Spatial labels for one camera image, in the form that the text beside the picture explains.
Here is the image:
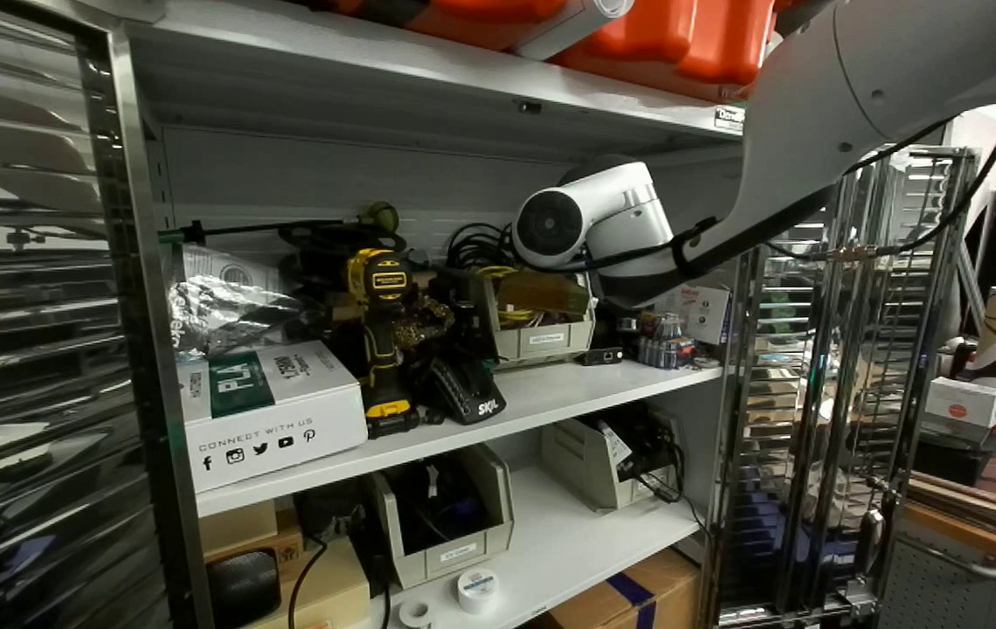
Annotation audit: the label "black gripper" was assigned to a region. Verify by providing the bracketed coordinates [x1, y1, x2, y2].
[597, 272, 684, 313]

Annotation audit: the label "black power adapter box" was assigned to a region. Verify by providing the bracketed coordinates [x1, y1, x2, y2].
[573, 343, 628, 369]

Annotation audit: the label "cardboard box blue tape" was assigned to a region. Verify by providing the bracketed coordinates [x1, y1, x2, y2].
[522, 546, 711, 629]

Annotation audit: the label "white box red dot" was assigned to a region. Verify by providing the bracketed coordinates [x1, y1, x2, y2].
[922, 373, 996, 433]

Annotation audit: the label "white box green label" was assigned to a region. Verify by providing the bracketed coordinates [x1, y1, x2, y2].
[179, 338, 369, 495]

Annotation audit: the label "brown cardboard box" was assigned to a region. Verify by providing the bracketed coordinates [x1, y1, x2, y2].
[196, 495, 372, 629]

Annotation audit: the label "white printed carton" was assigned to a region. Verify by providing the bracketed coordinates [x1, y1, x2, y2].
[663, 282, 733, 348]

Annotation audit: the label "white metal shelf unit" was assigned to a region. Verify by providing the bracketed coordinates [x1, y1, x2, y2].
[88, 0, 750, 629]

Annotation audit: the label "white bin black electronics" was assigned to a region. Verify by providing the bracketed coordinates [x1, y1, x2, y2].
[538, 411, 668, 514]

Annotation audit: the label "black battery charger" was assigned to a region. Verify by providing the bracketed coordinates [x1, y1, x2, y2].
[413, 347, 510, 430]

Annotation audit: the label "orange plastic case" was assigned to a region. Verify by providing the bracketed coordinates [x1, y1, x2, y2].
[326, 0, 786, 100]

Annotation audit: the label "green knob long tool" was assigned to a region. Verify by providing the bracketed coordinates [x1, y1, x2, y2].
[156, 204, 405, 250]

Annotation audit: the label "white plastic pipe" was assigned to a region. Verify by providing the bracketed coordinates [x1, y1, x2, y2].
[510, 0, 639, 62]

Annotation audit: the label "cream storage bin black contents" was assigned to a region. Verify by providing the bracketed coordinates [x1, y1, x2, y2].
[366, 445, 521, 595]

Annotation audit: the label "white tape roll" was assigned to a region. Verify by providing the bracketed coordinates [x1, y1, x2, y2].
[392, 595, 440, 629]
[450, 567, 504, 614]

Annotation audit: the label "clear plastic bag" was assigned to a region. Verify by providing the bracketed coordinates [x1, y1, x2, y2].
[163, 243, 300, 361]

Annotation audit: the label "silver metal tray rack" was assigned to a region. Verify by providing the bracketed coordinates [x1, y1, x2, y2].
[0, 0, 214, 629]

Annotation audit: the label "yellow coiled cable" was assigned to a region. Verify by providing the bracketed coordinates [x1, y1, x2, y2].
[491, 268, 595, 329]

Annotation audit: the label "cream storage bin yellow cable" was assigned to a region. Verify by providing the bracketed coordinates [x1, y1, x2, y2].
[476, 268, 599, 367]

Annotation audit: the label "black coiled cables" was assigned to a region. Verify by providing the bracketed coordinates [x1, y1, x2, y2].
[440, 221, 522, 272]

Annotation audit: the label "chrome wire rack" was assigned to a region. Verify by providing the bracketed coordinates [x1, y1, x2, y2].
[711, 143, 980, 623]

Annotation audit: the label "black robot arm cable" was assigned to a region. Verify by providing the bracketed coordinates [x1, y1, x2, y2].
[585, 100, 996, 282]

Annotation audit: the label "yellow black cordless drill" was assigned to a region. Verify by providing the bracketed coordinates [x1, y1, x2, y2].
[330, 243, 436, 440]

